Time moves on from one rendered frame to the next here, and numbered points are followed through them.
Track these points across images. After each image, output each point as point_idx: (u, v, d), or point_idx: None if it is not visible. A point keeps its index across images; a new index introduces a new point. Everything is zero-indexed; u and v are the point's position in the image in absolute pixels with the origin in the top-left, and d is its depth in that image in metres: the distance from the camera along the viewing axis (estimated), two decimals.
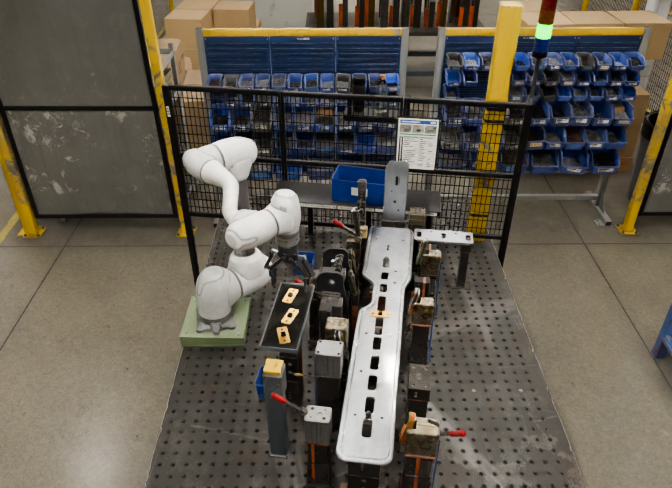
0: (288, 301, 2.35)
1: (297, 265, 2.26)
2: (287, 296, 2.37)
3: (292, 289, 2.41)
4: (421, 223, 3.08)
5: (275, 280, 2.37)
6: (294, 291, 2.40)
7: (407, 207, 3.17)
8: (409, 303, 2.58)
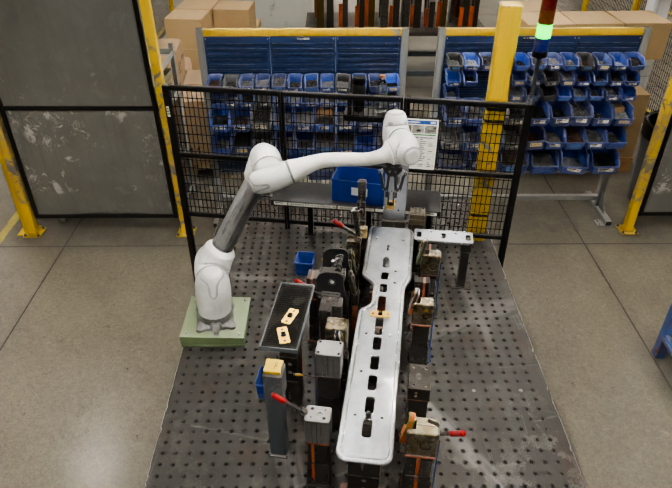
0: (391, 208, 2.74)
1: (396, 179, 2.68)
2: (388, 205, 2.76)
3: (389, 200, 2.80)
4: (421, 223, 3.08)
5: None
6: (392, 201, 2.79)
7: (407, 207, 3.17)
8: (409, 303, 2.58)
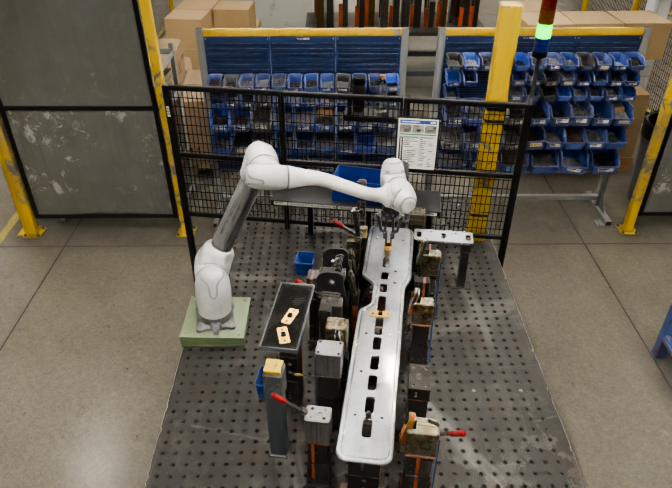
0: (389, 249, 2.87)
1: (394, 222, 2.81)
2: (386, 246, 2.89)
3: (387, 240, 2.93)
4: (421, 223, 3.08)
5: None
6: (389, 241, 2.92)
7: None
8: (409, 303, 2.58)
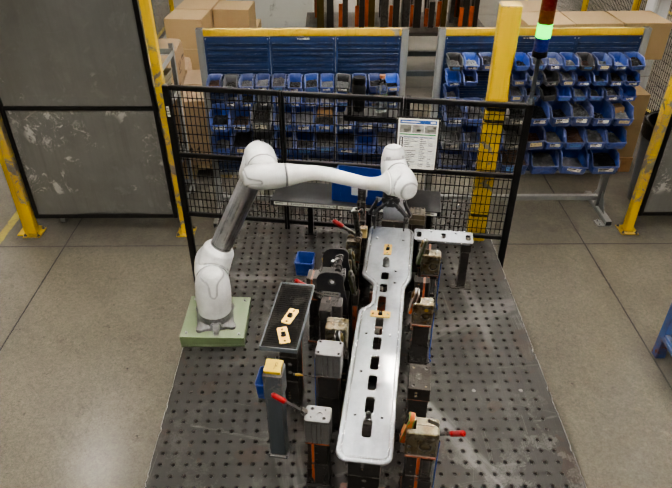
0: (388, 253, 2.88)
1: (399, 207, 2.76)
2: (386, 250, 2.90)
3: (387, 244, 2.94)
4: (421, 223, 3.08)
5: (375, 224, 2.85)
6: (389, 245, 2.93)
7: (407, 207, 3.17)
8: (409, 303, 2.58)
